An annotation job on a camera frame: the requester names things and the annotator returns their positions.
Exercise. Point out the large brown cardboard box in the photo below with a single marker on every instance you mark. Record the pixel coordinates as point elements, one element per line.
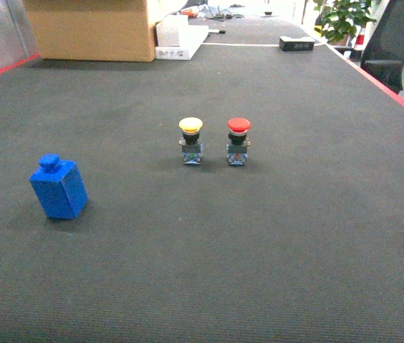
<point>94,30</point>

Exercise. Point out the green potted plant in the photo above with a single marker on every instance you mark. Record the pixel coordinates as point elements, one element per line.
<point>340,20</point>

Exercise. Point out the dark grey table mat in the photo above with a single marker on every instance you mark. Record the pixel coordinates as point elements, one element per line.
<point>303,243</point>

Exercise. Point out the flat white box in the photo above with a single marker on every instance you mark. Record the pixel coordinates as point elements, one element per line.
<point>190,45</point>

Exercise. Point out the small white box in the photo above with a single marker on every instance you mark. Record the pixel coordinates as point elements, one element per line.
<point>171,30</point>

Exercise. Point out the blue block part with knob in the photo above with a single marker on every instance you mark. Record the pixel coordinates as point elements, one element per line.
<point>59,187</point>

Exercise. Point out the black office chair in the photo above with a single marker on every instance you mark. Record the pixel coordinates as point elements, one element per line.
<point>383,56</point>

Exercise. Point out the red mushroom push button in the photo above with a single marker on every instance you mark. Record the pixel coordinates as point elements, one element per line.
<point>237,148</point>

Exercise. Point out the black rectangular device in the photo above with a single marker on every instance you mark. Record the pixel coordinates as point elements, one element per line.
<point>287,43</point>

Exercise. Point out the yellow mushroom push button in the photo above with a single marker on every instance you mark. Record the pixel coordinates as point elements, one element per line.
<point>191,147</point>

